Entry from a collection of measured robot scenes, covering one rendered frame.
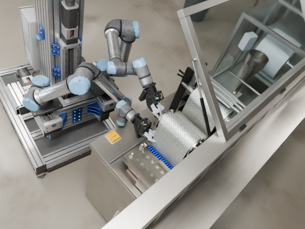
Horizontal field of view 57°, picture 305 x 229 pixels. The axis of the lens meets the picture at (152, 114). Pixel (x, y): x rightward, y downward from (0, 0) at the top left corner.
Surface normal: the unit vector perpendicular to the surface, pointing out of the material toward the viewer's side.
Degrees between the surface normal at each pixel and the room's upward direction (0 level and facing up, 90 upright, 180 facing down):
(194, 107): 92
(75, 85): 85
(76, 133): 0
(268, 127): 0
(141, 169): 0
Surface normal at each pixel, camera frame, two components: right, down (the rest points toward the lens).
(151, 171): 0.23, -0.62
